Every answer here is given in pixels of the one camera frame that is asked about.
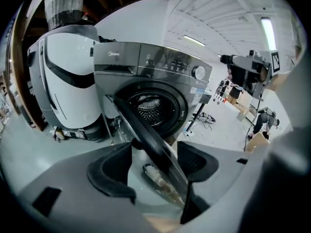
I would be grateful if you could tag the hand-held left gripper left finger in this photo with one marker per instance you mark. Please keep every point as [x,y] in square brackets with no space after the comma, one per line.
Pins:
[109,176]

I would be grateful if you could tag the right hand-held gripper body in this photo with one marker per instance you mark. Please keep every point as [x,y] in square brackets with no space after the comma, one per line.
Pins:
[274,62]

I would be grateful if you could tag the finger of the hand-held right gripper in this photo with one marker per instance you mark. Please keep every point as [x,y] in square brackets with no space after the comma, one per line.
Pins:
[238,78]
[240,60]

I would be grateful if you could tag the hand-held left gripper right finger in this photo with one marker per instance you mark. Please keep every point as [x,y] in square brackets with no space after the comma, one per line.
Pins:
[199,164]

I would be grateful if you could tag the dark glass washing machine door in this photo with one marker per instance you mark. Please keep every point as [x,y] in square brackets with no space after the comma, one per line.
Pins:
[145,132]

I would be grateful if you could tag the person's right forearm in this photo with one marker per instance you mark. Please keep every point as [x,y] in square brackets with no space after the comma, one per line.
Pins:
[277,82]

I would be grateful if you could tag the large black machine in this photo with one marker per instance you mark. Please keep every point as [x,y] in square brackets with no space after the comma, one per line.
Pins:
[158,64]

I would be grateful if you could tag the person's right hand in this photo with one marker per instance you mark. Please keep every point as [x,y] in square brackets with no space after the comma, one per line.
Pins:
[263,74]

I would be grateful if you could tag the long ceiling lamp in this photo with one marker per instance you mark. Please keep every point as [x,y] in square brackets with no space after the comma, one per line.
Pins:
[194,40]
[268,33]

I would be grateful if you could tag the white slipper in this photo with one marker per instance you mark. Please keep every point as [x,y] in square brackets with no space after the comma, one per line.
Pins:
[150,170]

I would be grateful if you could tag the small cardboard box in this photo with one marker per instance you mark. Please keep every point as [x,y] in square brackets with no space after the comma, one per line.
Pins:
[257,142]

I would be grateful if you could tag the white and grey appliance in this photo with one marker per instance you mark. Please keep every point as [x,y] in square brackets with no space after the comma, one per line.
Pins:
[68,86]

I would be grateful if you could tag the clear bottle red cap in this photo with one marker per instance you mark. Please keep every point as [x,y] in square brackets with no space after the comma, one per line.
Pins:
[85,14]

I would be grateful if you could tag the grey striped wicker basket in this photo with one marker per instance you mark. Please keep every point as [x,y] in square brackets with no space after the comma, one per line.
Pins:
[64,6]

